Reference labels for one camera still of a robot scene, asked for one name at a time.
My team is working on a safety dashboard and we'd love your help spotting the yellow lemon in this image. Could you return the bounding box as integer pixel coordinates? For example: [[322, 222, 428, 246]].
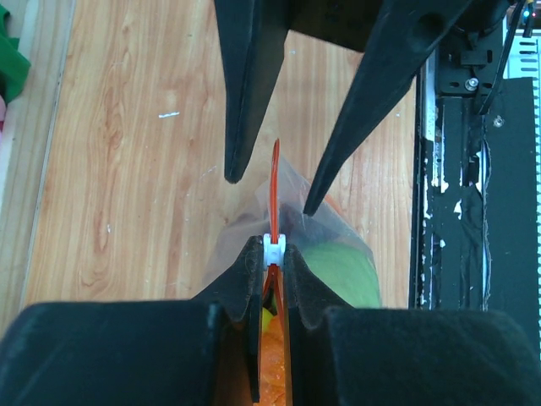
[[262, 308, 280, 333]]

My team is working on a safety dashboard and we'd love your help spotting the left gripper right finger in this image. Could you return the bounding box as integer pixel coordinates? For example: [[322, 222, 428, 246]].
[[283, 246, 540, 405]]

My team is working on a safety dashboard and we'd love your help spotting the wooden rack tray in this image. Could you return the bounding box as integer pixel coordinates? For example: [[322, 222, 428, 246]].
[[1, 1, 75, 329]]

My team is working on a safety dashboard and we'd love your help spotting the green apple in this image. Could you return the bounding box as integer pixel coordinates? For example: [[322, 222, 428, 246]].
[[303, 242, 382, 308]]

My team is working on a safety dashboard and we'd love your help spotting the clear zip top bag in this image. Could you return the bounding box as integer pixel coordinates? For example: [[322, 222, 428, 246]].
[[205, 144, 382, 405]]

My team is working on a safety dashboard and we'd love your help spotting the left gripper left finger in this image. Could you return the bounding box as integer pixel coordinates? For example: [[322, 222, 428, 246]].
[[1, 237, 263, 405]]

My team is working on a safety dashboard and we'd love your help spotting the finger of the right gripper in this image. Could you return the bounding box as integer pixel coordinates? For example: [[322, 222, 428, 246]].
[[214, 0, 290, 184], [303, 0, 470, 215]]

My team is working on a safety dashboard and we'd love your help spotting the green shirt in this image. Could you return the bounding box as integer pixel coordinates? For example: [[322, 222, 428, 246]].
[[0, 5, 31, 104]]

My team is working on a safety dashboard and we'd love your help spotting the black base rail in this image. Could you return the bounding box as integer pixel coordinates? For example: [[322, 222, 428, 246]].
[[408, 1, 540, 334]]

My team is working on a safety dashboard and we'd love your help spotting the orange pumpkin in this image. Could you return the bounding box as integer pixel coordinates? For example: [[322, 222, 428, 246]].
[[258, 323, 287, 406]]

